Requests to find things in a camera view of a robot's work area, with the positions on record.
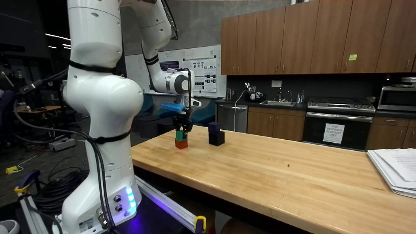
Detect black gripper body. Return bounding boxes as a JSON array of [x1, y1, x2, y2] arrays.
[[173, 115, 192, 133]]

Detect green block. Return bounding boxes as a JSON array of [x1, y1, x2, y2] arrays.
[[175, 130, 187, 142]]

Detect orange block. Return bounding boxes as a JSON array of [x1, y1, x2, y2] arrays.
[[175, 141, 188, 150]]

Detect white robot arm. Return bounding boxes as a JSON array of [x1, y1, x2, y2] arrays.
[[52, 0, 194, 234]]

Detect dark blue block stack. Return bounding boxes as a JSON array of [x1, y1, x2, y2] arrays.
[[208, 123, 225, 146]]

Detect blue chair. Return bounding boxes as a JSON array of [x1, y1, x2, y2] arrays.
[[161, 103, 190, 116]]

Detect kitchen sink faucet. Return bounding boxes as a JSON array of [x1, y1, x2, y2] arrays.
[[261, 90, 304, 107]]

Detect wooden lower cabinet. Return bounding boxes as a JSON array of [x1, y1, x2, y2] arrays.
[[247, 107, 305, 141]]

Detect yellow purple clamp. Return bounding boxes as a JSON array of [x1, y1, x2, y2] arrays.
[[194, 216, 207, 234]]

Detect grey power strip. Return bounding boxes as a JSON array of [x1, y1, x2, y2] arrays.
[[48, 138, 77, 153]]

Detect white paper on oven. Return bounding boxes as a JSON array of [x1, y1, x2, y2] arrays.
[[322, 124, 344, 145]]

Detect black oven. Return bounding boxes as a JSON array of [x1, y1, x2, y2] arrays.
[[303, 103, 376, 150]]

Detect wooden upper cabinets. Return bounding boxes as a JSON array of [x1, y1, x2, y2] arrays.
[[221, 0, 416, 76]]

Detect green sticky note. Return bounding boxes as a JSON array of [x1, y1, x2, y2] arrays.
[[348, 54, 357, 62]]

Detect silver microwave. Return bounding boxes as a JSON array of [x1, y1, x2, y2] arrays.
[[377, 86, 416, 112]]

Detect white paper stack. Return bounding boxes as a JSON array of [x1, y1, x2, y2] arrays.
[[367, 149, 416, 198]]

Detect white wall poster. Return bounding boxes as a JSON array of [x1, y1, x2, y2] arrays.
[[159, 45, 226, 99]]

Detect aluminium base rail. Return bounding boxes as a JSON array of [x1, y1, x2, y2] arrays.
[[135, 177, 196, 234]]

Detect coiled black cable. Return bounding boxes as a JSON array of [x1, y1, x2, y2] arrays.
[[34, 168, 90, 216]]

